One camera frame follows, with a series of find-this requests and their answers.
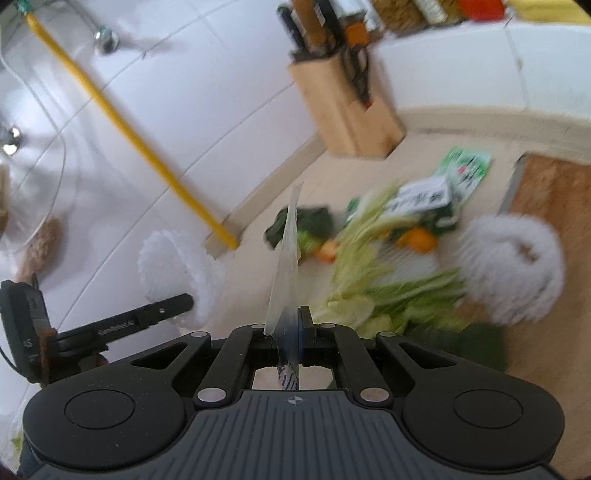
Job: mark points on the red tomato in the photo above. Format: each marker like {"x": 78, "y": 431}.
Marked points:
{"x": 480, "y": 8}

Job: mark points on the green and white milk carton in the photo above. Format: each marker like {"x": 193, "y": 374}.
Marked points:
{"x": 425, "y": 194}

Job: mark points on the orange lidded pickle jar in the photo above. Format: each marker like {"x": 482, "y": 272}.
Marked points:
{"x": 438, "y": 9}

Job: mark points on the bok choy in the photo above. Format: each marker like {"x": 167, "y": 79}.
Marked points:
{"x": 314, "y": 221}

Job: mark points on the wooden cutting board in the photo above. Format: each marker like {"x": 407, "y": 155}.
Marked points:
{"x": 554, "y": 198}

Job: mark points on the hanging clear bag brown contents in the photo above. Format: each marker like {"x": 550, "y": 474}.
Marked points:
{"x": 44, "y": 244}

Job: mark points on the black riveted knife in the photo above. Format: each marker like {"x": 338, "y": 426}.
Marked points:
{"x": 293, "y": 27}

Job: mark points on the orange peel piece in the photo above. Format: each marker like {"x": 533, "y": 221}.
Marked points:
{"x": 415, "y": 240}
{"x": 328, "y": 251}

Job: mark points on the clear plastic wrapper strip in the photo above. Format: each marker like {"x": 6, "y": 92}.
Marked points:
{"x": 286, "y": 258}

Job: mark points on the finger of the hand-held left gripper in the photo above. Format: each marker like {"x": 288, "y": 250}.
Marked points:
{"x": 152, "y": 311}

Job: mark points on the glass jar of pale pickles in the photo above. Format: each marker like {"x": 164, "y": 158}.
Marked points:
{"x": 397, "y": 14}

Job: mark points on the green snack wrapper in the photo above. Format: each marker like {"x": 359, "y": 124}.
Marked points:
{"x": 466, "y": 168}

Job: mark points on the metal wall valve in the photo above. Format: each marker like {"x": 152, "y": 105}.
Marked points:
{"x": 106, "y": 40}

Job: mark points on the black kitchen scissors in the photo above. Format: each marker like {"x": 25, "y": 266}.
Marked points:
{"x": 358, "y": 74}

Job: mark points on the metal faucet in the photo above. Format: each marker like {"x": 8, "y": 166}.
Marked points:
{"x": 10, "y": 141}

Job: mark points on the white foam fruit net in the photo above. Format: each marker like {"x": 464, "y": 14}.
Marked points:
{"x": 175, "y": 258}
{"x": 489, "y": 277}

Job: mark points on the person's left hand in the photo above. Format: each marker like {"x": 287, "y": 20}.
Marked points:
{"x": 47, "y": 355}

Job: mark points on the wooden knife block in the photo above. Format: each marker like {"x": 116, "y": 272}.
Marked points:
{"x": 351, "y": 124}

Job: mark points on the orange bowl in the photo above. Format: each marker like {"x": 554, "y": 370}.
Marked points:
{"x": 358, "y": 34}

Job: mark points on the yellow pipe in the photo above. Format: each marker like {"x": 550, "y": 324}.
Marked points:
{"x": 138, "y": 138}

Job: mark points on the yellow oil bottle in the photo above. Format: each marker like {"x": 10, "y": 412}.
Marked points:
{"x": 549, "y": 11}

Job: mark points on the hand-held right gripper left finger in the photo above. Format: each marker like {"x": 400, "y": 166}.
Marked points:
{"x": 261, "y": 341}

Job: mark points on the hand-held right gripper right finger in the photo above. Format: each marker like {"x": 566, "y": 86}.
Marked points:
{"x": 302, "y": 337}

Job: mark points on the pile of pale cabbage leaves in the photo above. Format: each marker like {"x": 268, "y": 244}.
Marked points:
{"x": 360, "y": 277}

